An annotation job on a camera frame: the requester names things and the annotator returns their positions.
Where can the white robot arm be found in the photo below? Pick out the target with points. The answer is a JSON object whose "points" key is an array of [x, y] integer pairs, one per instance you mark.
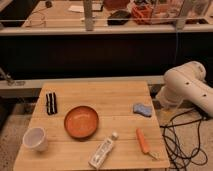
{"points": [[186, 82]]}

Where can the orange box on bench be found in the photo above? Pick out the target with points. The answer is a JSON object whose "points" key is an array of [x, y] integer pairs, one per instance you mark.
{"points": [[141, 15]]}

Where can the metal post left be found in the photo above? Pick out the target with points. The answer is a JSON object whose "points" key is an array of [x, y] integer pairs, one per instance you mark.
{"points": [[88, 14]]}

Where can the black striped block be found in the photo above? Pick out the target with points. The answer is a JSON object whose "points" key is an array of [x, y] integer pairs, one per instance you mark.
{"points": [[51, 104]]}

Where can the white cup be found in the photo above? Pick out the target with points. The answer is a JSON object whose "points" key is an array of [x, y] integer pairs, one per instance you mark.
{"points": [[35, 138]]}

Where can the metal post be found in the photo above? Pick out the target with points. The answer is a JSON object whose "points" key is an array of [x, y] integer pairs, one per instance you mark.
{"points": [[88, 14], [181, 20]]}

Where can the orange handled tool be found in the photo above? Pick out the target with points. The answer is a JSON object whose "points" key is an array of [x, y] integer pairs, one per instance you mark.
{"points": [[144, 146]]}

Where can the clear plastic bottle white label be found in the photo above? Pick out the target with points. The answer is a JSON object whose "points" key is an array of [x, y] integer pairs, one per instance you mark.
{"points": [[99, 156]]}

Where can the white paper on bench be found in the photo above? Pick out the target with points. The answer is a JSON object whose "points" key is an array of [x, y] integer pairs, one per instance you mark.
{"points": [[76, 8]]}

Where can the orange bowl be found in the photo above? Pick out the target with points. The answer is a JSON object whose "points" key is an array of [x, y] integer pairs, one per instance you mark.
{"points": [[81, 122]]}

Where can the black pouch on bench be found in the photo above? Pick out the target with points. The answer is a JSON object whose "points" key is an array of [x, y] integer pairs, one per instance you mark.
{"points": [[119, 17]]}

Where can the metal clamp at left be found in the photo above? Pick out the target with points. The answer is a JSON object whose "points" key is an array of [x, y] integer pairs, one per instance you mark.
{"points": [[10, 81]]}

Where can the metal post right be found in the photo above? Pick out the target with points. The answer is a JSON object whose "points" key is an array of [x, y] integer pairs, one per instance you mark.
{"points": [[181, 20]]}

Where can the blue cloth piece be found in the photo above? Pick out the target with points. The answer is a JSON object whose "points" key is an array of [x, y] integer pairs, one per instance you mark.
{"points": [[143, 110]]}

